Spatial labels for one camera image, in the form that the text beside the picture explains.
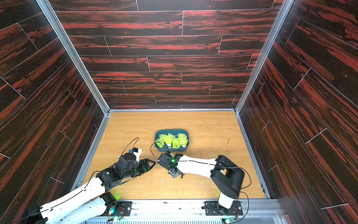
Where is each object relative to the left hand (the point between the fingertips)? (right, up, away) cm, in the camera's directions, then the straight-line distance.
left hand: (154, 165), depth 78 cm
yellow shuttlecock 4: (+16, +16, +21) cm, 31 cm away
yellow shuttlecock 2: (+7, +13, +18) cm, 23 cm away
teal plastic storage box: (+11, +17, +25) cm, 33 cm away
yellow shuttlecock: (+1, +11, +19) cm, 22 cm away
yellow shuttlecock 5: (+17, +12, +18) cm, 28 cm away
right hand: (+15, -2, +9) cm, 18 cm away
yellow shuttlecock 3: (+12, +10, +18) cm, 23 cm away
